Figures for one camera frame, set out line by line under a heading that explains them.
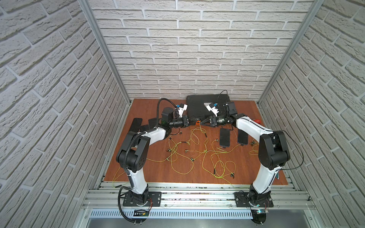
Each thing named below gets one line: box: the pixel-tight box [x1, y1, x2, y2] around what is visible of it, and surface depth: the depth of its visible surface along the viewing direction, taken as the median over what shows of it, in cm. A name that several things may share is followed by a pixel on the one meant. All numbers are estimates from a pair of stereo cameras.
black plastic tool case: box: [186, 94, 231, 122], surface depth 115 cm
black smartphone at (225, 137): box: [219, 128, 231, 148], surface depth 100 cm
